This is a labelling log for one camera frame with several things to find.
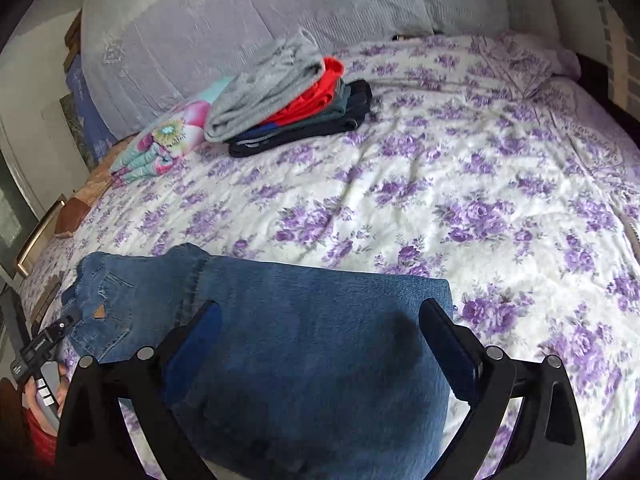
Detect purple floral bedspread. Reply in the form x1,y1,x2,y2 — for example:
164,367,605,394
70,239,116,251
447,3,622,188
17,30,640,480

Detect folded red garment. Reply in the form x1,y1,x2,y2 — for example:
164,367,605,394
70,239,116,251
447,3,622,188
270,56,346,126

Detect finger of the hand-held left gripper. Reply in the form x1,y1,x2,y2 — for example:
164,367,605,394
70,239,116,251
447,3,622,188
31,309,81,347

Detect blue hanging cloth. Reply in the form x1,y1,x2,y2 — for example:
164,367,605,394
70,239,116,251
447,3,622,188
65,55,118,161

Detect orange brown pillow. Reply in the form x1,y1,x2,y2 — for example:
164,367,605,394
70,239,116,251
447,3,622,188
54,152,126,238

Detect purple floral pillow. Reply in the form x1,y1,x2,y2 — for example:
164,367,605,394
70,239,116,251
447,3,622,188
495,30,581,98

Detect folded colourful floral blanket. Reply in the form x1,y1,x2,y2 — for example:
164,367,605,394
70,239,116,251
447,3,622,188
109,77,233,185

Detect folded dark green garment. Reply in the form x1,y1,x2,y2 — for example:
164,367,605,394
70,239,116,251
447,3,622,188
305,85,353,122

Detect person's left hand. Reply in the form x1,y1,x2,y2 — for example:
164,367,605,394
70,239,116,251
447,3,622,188
22,362,72,426

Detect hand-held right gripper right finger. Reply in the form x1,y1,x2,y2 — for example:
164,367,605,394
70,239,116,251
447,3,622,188
419,298,587,480

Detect folded black pants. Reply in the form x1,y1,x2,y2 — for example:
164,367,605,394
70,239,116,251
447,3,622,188
229,79,373,158

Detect metal bed frame rail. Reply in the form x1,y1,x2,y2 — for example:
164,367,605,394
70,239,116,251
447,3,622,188
16,195,67,277

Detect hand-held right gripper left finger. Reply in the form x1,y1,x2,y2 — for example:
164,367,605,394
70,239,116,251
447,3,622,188
54,299,224,480

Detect blue denim pants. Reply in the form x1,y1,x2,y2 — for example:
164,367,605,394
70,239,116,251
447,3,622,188
60,242,456,480

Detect folded grey sweatpants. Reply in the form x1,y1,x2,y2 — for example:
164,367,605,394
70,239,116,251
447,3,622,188
204,27,326,143

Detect brick pattern curtain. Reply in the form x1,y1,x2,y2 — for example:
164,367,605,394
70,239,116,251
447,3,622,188
595,0,640,126

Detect white lace pillow cover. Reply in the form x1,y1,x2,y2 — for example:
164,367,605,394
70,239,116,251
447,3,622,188
80,0,511,138

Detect folded blue garment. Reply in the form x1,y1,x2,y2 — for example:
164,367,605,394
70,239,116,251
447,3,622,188
244,122,279,142

